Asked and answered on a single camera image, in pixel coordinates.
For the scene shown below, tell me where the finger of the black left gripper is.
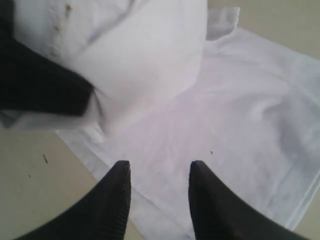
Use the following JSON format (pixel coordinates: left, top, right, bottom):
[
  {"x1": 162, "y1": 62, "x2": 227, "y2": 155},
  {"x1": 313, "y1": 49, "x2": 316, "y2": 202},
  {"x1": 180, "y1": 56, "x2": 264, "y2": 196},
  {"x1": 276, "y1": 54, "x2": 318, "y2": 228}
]
[{"x1": 0, "y1": 14, "x2": 96, "y2": 118}]

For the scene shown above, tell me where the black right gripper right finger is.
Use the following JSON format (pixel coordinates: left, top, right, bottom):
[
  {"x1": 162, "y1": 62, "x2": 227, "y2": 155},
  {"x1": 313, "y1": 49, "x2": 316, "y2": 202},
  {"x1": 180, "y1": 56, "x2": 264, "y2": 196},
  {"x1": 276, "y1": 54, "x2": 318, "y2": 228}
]
[{"x1": 188, "y1": 160, "x2": 304, "y2": 240}]

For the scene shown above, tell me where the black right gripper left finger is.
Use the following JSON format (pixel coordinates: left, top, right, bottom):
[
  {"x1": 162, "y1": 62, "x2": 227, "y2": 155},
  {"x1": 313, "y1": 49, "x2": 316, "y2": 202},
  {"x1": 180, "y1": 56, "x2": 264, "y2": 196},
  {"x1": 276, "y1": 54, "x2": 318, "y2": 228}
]
[{"x1": 20, "y1": 160, "x2": 132, "y2": 240}]

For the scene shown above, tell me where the white t-shirt red lettering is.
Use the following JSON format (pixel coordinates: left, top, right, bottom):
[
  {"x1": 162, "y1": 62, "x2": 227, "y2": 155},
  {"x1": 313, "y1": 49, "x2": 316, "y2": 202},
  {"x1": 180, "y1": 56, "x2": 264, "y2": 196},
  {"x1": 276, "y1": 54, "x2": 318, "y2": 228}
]
[{"x1": 0, "y1": 0, "x2": 320, "y2": 240}]

